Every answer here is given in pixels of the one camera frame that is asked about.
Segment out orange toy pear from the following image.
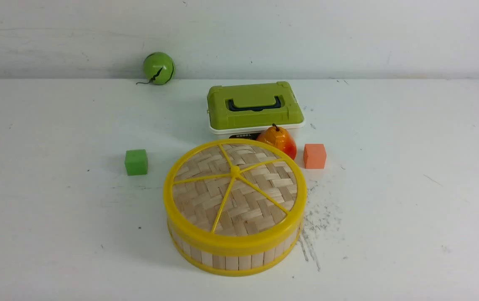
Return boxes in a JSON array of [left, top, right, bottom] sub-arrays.
[[256, 123, 298, 160]]

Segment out bamboo steamer basket yellow rims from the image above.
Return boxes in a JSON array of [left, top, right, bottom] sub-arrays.
[[167, 222, 303, 276]]

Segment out yellow woven bamboo steamer lid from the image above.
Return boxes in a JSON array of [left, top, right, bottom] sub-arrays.
[[163, 139, 307, 256]]

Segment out green lidded plastic storage box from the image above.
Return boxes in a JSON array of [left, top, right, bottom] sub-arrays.
[[207, 81, 305, 140]]

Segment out orange foam cube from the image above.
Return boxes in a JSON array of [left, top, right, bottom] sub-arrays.
[[303, 143, 327, 169]]

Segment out green toy ball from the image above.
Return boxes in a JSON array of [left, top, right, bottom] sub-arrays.
[[136, 51, 176, 85]]

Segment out green foam cube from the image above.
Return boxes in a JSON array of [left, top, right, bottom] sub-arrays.
[[124, 149, 148, 176]]

